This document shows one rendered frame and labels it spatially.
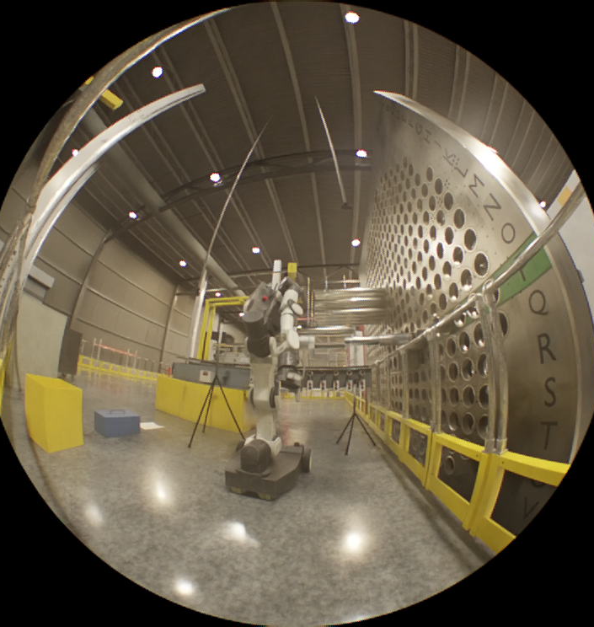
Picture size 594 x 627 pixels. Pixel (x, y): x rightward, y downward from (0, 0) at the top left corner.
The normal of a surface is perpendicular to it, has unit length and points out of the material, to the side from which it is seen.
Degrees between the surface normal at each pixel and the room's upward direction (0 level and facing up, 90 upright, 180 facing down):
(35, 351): 90
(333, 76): 180
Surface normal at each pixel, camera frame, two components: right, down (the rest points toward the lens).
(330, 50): -0.04, 0.94
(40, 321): 0.98, -0.03
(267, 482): -0.14, -0.35
